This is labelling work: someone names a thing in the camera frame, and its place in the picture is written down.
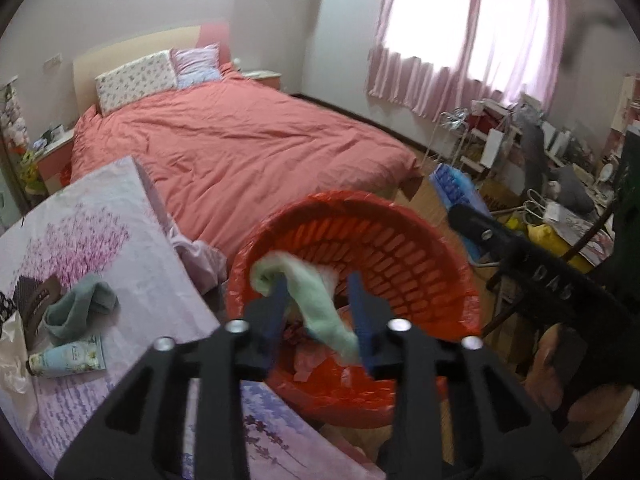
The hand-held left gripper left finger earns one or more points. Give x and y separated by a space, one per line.
277 310

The grey cushion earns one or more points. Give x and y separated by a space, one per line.
572 190

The pink curtain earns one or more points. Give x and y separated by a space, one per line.
500 35

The dark brown packet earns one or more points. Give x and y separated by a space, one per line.
37 305

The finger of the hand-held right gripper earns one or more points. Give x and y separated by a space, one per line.
480 230

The bed with salmon duvet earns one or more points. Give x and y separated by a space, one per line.
250 150

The white shelf cart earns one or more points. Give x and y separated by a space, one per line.
500 115

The black white patterned cloth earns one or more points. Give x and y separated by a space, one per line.
6 307

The orange plastic basket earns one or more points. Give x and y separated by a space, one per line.
415 270

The floral cloth covered table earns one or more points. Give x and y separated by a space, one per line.
100 220

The person's right hand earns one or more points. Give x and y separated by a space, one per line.
600 415

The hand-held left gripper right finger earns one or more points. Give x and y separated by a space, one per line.
362 320

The cream pink bed headboard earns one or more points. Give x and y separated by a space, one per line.
125 50

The grey chair back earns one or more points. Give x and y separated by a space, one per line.
532 160

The teal sock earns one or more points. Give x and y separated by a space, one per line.
80 305

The pink striped pillow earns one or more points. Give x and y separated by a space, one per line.
197 65

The plush toy column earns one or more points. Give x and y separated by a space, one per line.
12 125

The white floral pillow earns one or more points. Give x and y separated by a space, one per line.
135 80

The cluttered desk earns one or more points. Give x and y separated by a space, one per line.
575 150

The blue wrapped bottle pack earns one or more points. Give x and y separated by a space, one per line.
455 185

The yellow green plush toy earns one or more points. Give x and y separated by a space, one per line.
29 170

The light blue cream tube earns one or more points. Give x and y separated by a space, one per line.
70 357

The pink white nightstand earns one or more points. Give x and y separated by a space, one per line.
52 160
265 80

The light green cloth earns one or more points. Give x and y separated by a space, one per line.
310 300

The white wall socket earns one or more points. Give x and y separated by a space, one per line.
53 60

